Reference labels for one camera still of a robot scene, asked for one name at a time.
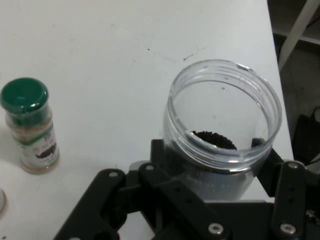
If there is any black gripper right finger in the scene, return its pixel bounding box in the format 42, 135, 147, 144
254, 146, 308, 240

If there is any clear jar with black seeds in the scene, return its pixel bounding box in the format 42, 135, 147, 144
161, 58, 283, 202

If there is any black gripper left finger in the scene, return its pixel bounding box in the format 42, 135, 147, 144
53, 138, 234, 240

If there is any green-capped spice bottle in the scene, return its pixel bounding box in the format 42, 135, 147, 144
0, 187, 7, 219
0, 77, 61, 176

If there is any white slanted pole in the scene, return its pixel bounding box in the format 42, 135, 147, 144
278, 0, 320, 71
306, 149, 320, 166

